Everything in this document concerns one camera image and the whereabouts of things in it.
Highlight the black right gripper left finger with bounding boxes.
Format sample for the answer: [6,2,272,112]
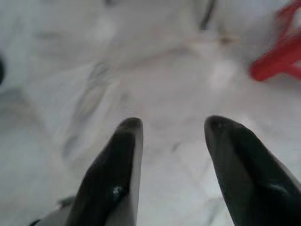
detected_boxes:
[64,117,144,226]

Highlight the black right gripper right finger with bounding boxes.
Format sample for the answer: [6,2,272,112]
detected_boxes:
[204,115,301,226]

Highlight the red plastic bag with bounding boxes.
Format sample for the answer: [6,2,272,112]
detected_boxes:
[249,0,301,82]

